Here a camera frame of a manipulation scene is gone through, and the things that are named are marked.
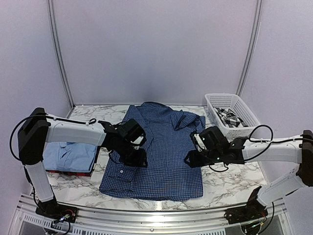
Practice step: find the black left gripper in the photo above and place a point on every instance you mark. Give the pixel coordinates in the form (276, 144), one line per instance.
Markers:
(139, 160)

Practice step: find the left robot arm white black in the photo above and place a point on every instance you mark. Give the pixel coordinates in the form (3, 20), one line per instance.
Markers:
(34, 131)

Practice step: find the blue checkered long sleeve shirt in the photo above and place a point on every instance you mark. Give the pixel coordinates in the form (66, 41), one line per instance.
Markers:
(167, 176)

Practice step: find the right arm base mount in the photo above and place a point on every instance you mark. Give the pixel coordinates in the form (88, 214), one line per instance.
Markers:
(245, 213)

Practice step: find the aluminium corner post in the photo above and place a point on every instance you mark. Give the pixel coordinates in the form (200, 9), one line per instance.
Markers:
(58, 53)
(251, 46)

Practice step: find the left aluminium corner post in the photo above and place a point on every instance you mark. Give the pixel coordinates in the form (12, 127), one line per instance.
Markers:
(58, 53)

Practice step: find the white plastic mesh basket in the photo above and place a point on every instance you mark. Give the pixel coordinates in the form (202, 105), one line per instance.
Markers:
(236, 104)

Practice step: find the black white plaid shirt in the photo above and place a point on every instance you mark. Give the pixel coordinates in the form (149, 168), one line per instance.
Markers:
(229, 118)

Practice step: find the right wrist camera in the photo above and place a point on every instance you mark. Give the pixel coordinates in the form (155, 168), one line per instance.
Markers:
(197, 141)

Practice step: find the folded red black plaid shirt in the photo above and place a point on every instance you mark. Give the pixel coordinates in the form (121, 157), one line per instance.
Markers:
(87, 174)

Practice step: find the right aluminium corner post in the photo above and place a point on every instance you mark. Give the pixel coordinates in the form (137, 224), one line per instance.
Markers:
(251, 46)

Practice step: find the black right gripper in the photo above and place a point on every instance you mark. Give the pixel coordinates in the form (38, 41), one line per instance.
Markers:
(194, 161)

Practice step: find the folded light blue shirt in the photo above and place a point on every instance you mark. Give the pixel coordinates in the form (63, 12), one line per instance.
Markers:
(69, 157)

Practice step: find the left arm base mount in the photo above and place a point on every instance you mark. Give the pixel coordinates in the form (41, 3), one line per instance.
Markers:
(57, 213)

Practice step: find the aluminium front frame rail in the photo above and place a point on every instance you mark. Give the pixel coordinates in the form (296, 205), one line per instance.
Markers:
(97, 221)

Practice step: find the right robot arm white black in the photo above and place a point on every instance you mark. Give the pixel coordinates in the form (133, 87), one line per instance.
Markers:
(297, 149)

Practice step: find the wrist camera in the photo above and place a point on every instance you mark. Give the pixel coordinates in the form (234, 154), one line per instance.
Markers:
(197, 141)
(138, 142)

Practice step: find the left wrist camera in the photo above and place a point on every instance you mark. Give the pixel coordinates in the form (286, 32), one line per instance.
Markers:
(138, 142)

